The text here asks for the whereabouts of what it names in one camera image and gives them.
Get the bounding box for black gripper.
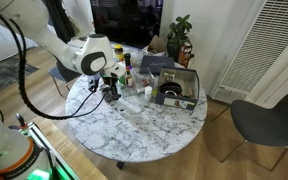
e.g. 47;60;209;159
100;76;122;102

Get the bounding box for green hot sauce bottle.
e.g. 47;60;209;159
118;75;127;90

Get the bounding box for red hot sauce bottle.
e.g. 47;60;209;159
125;65;135;89

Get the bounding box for clear plastic container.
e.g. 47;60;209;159
133;68;157;90

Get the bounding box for small white pill bottle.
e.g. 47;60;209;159
144;85;154;101

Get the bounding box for black pepper grinder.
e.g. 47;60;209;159
123;52;133;68

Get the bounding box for yellow lid supplement bottle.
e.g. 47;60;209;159
113;43;125;62

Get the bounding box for white television stand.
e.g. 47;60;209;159
67;30;146;64

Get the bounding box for dark chair thin metal legs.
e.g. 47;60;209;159
48;60;82;98

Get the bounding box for navy blue box lid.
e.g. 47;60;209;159
138;54;175;75

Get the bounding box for brown cardboard piece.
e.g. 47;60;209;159
146;34;169;55

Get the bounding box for large black flat television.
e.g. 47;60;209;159
89;0;164;50

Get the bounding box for open grey cardboard box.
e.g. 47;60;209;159
153;67;201;111

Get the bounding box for orange printed carton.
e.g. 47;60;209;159
177;40;195;69

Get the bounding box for green potted plant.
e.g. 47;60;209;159
166;13;194;62

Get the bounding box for black lever orange collar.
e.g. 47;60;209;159
14;112;29;130

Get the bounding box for grey patterned rug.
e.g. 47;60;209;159
0;56;40;98

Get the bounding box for white louvred vent cover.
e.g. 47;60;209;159
211;0;288;105

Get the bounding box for dark grey shell chair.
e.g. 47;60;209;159
213;87;288;173

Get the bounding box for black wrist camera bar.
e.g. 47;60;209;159
87;74;101;94

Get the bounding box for black table pedestal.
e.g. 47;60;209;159
115;160;126;171

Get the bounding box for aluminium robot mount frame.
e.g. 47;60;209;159
16;121;81;180

